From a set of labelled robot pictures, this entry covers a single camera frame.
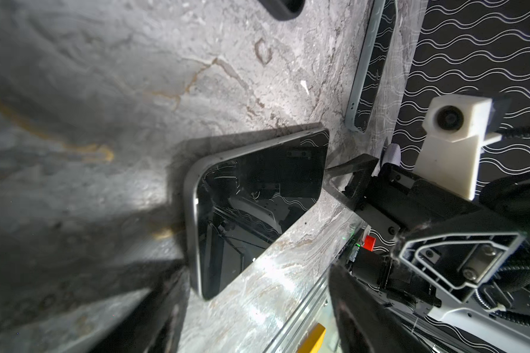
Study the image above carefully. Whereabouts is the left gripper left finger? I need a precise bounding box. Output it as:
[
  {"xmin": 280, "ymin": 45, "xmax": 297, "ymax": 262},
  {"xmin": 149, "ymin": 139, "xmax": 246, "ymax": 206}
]
[{"xmin": 91, "ymin": 264, "xmax": 190, "ymax": 352}]

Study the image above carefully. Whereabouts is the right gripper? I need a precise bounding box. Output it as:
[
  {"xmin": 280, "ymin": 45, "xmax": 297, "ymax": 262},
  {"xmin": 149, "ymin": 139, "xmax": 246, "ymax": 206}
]
[{"xmin": 323, "ymin": 154, "xmax": 526, "ymax": 303}]

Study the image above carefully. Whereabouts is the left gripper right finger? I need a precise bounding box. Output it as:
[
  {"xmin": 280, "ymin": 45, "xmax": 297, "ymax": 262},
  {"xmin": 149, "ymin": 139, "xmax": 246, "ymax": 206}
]
[{"xmin": 328, "ymin": 263, "xmax": 428, "ymax": 353}]

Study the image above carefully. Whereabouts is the black phone screen up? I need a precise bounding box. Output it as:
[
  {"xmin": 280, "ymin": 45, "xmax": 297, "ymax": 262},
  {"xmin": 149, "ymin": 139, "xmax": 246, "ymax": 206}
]
[{"xmin": 183, "ymin": 127, "xmax": 330, "ymax": 301}]

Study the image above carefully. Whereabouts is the light teal phone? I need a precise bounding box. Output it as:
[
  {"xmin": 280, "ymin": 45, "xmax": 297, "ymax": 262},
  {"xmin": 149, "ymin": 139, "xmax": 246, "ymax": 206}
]
[{"xmin": 344, "ymin": 0, "xmax": 398, "ymax": 133}]

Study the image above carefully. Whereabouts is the black phone case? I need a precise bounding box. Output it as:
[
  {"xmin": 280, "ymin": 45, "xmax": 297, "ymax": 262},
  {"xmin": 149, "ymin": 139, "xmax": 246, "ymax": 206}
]
[{"xmin": 259, "ymin": 0, "xmax": 306, "ymax": 21}]

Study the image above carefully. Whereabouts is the grey cloth on table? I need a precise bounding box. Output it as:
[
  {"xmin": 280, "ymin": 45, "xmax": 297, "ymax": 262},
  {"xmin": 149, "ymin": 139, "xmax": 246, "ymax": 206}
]
[{"xmin": 379, "ymin": 144, "xmax": 401, "ymax": 166}]

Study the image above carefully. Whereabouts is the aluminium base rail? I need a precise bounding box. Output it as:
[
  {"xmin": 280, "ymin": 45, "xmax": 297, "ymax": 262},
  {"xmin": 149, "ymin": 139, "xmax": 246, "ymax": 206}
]
[{"xmin": 264, "ymin": 269, "xmax": 334, "ymax": 352}]

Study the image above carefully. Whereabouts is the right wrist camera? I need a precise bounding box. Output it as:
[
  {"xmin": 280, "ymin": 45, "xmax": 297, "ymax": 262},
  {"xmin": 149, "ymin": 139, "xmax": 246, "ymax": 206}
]
[{"xmin": 413, "ymin": 94, "xmax": 501, "ymax": 201}]

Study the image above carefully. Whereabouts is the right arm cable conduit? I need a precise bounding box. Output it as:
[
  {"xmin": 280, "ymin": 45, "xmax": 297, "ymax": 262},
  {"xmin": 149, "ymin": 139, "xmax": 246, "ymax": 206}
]
[{"xmin": 472, "ymin": 125, "xmax": 530, "ymax": 329}]

